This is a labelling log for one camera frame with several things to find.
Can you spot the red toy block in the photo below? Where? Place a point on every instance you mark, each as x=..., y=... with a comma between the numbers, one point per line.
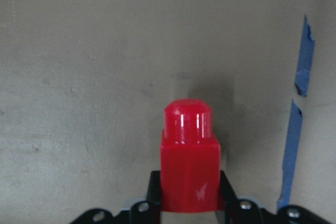
x=190, y=158

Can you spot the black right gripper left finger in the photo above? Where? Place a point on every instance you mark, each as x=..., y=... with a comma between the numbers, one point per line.
x=154, y=198

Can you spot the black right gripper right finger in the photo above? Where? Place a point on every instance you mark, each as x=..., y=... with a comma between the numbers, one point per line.
x=227, y=200

